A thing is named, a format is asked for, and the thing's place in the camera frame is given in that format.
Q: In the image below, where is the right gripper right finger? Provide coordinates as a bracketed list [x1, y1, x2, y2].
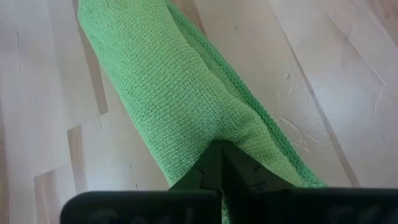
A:
[221, 141, 398, 224]

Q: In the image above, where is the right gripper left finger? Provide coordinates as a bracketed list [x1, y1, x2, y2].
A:
[60, 139, 223, 224]

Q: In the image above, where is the green microfibre towel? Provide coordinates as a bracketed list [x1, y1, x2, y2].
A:
[76, 0, 327, 224]

